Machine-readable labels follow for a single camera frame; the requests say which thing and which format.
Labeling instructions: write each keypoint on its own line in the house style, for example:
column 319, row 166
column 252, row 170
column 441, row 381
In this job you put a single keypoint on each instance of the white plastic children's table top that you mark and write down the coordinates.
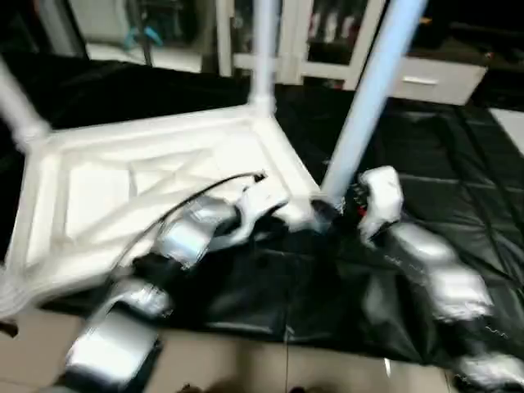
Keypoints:
column 98, row 188

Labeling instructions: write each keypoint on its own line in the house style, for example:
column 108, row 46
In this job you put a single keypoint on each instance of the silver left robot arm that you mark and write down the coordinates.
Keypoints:
column 192, row 233

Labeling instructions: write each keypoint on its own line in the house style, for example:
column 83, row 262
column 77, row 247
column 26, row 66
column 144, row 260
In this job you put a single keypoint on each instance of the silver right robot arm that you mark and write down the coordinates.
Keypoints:
column 434, row 270

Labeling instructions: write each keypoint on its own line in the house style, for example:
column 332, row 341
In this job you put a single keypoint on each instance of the black plastic work mat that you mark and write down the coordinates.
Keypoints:
column 458, row 188

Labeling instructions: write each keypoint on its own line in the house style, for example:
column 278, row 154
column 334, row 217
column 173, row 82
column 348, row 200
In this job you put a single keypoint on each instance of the white low drawer unit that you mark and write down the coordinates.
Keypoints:
column 434, row 80

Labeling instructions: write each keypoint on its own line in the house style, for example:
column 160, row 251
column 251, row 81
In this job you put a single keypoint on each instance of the white glass door cabinet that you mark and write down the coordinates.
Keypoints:
column 295, row 37

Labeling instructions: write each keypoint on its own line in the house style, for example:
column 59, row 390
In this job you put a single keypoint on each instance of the white side table board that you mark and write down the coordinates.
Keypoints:
column 509, row 129

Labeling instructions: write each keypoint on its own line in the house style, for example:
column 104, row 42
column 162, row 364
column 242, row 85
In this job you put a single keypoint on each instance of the teal plastic object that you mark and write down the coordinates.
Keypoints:
column 143, row 35

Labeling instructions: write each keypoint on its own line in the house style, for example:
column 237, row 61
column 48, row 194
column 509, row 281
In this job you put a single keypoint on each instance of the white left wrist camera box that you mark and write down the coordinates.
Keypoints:
column 266, row 201

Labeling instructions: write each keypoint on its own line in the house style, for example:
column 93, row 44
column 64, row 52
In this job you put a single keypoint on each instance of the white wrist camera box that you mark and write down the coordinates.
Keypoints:
column 266, row 201
column 381, row 196

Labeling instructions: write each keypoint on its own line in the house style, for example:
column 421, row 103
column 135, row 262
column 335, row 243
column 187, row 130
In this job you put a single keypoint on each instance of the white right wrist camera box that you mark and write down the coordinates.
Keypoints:
column 381, row 196

